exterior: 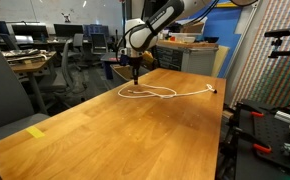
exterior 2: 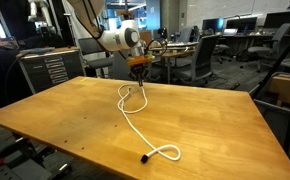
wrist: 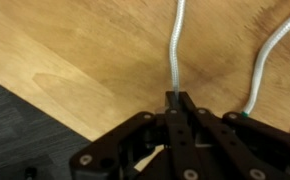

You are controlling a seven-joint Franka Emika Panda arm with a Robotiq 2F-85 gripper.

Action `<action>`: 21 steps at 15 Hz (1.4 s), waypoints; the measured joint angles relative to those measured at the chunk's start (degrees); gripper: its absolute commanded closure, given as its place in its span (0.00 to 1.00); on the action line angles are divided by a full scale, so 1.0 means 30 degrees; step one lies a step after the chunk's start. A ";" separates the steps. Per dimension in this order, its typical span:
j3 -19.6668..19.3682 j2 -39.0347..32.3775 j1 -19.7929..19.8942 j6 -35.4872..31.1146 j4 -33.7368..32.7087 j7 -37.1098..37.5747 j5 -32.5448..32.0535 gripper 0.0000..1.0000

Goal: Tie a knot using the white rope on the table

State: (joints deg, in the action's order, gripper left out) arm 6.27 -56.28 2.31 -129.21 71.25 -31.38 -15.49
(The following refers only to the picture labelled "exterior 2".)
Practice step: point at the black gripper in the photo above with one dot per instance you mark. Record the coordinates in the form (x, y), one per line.
(139, 70)

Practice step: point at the wooden office desk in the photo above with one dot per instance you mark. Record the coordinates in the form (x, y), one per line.
(171, 53)

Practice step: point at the gray mesh chair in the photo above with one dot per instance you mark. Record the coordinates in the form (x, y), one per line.
(100, 63)

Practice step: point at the tall brown cardboard box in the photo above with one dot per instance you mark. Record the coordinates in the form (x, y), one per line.
(146, 36)

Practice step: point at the dark office chair backrest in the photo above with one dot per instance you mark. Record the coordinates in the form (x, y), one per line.
(186, 33)

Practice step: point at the white curtain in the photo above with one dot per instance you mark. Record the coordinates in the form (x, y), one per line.
(72, 23)

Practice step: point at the gray drawer cabinet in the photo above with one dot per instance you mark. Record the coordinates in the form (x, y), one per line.
(51, 68)

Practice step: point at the black computer monitor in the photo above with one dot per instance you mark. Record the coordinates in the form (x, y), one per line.
(213, 24)
(285, 19)
(241, 24)

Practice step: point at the open laptop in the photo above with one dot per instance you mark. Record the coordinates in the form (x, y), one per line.
(230, 32)

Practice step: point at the dark gray office chair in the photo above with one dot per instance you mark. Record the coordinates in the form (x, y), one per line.
(271, 43)

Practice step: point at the gray plastic bin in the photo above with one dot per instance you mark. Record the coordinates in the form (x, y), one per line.
(275, 123)

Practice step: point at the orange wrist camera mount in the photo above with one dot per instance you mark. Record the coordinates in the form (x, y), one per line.
(140, 60)

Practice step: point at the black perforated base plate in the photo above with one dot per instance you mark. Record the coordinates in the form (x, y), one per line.
(25, 166)

